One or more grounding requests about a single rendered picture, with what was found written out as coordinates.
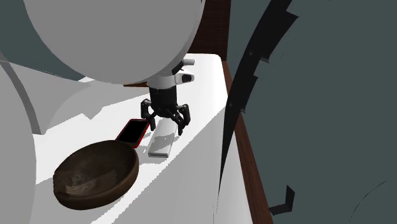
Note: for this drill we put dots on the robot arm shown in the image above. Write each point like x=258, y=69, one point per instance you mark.
x=111, y=34

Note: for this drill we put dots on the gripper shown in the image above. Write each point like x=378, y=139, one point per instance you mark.
x=163, y=100

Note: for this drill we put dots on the red phone with black screen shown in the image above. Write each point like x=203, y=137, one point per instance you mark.
x=132, y=131

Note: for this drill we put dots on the brown wooden bowl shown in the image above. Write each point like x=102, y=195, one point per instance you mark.
x=93, y=176

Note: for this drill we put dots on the white remote control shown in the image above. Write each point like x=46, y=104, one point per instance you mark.
x=161, y=141

